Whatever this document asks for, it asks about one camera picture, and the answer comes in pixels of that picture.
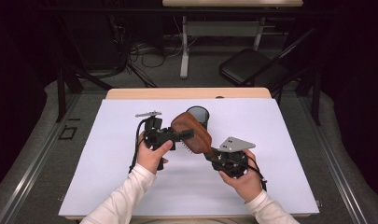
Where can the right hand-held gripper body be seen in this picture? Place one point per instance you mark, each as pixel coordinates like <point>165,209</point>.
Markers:
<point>233,161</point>

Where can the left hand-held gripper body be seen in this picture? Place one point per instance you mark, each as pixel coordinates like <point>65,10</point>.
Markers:
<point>155,135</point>

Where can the brown wooden hairbrush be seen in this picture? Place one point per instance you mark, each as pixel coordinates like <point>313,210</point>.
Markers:
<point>193,130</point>

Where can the black mesh cup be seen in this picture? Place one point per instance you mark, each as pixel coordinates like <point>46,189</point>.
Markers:
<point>200,114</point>

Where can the person's left hand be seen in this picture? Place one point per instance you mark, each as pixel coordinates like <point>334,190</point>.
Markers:
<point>151,158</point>

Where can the person's right hand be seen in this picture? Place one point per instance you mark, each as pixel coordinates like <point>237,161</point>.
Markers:
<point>245,185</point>

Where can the light wooden table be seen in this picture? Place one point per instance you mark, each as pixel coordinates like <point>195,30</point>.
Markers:
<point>177,93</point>

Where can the white board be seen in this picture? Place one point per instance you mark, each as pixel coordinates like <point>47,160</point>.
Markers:
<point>177,193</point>

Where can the black folding chair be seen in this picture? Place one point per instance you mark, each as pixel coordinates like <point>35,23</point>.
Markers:
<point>249,65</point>

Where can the black metal stand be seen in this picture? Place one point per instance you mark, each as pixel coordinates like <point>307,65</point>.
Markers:
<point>61,93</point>

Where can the white-legged desk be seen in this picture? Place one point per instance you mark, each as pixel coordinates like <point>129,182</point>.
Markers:
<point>224,28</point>

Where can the metal floor rail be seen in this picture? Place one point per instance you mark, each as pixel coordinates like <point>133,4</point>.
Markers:
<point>34,165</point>
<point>333,161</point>

